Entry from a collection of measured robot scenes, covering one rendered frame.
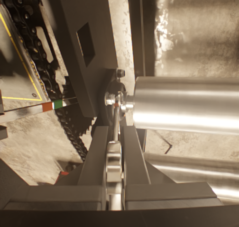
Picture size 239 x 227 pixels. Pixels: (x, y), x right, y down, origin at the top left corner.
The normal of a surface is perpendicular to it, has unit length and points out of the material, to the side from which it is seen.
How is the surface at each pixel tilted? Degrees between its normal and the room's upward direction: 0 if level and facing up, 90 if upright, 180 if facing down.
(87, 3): 90
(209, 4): 0
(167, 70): 0
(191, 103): 42
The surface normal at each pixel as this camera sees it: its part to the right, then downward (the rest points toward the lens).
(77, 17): 0.97, 0.05
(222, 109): -0.25, 0.10
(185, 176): -0.23, -0.20
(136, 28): -0.22, 0.67
